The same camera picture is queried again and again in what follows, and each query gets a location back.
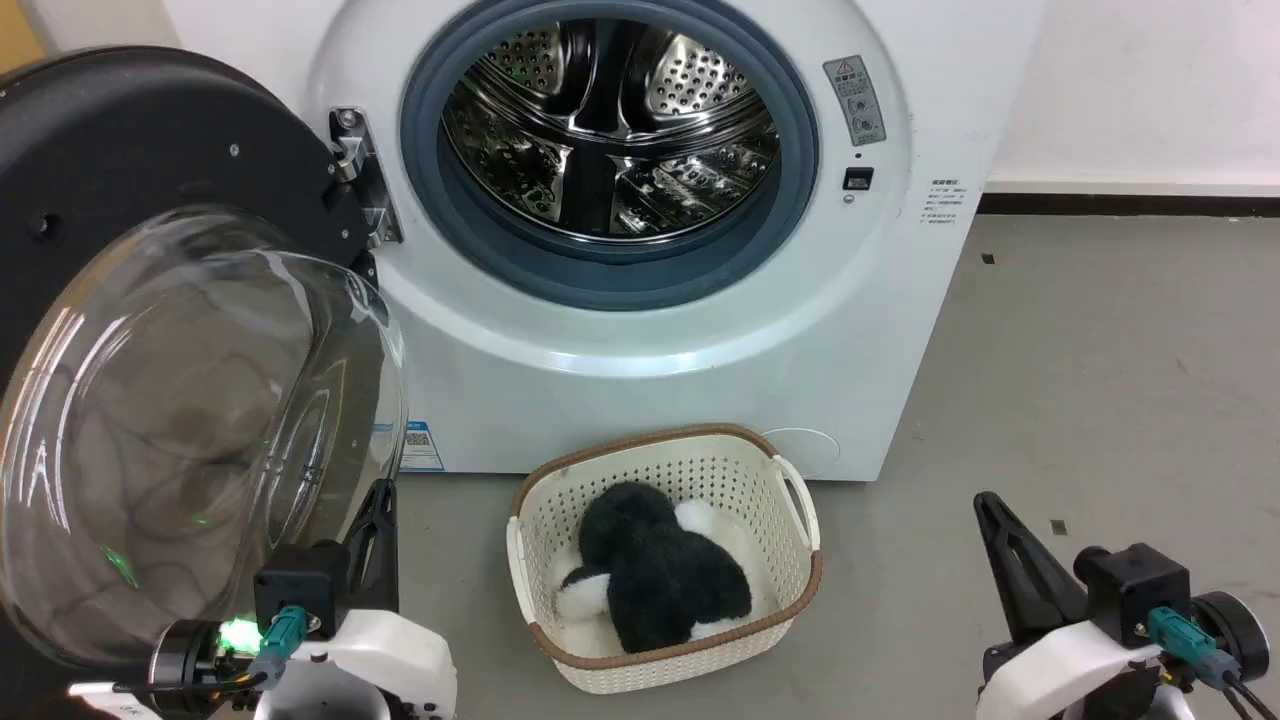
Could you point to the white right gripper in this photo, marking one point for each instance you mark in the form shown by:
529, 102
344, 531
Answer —
1060, 680

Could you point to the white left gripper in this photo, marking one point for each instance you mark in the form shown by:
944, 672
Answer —
390, 670

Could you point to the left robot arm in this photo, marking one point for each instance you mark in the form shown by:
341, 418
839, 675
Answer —
185, 665

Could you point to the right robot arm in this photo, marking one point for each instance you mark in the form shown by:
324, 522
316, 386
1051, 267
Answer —
1235, 630

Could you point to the white front-load washing machine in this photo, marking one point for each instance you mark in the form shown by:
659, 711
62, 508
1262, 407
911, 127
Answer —
650, 400

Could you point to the metal door hinge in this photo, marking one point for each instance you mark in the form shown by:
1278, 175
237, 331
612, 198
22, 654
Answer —
362, 170

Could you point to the black round glass washer door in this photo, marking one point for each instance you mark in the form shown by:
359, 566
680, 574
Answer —
120, 150

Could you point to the blue white label sticker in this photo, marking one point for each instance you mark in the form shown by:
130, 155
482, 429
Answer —
420, 447

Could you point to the round filter cover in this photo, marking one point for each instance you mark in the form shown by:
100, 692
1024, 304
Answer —
805, 452

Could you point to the black white plush toy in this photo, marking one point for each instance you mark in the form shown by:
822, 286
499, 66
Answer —
660, 580

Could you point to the white perforated laundry basket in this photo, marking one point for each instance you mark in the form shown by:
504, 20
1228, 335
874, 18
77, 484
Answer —
650, 470

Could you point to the steel perforated washer drum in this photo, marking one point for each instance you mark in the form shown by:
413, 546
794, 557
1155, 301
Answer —
610, 120

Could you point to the grey warning sticker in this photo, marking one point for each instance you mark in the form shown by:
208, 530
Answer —
856, 100

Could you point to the yellow panel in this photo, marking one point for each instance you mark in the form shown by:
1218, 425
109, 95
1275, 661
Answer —
18, 35

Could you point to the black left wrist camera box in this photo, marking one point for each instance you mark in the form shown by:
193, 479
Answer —
300, 585

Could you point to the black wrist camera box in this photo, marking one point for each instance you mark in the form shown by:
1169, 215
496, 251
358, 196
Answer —
300, 585
1135, 590

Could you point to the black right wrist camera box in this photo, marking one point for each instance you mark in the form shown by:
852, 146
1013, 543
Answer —
1135, 590

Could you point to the black wall baseboard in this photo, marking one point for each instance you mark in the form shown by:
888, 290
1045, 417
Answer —
1130, 204

